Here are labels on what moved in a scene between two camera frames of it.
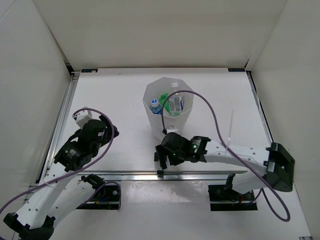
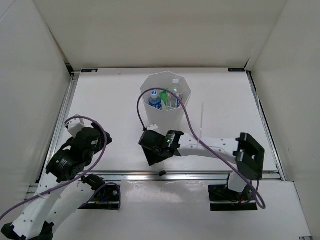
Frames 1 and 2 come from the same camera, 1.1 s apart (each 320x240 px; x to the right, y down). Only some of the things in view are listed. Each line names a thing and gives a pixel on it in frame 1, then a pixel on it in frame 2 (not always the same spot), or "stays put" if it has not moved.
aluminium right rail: x=260 y=108 stays put
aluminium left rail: x=49 y=157 stays put
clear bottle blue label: x=156 y=108 → x=155 y=101
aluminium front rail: x=149 y=175 stays put
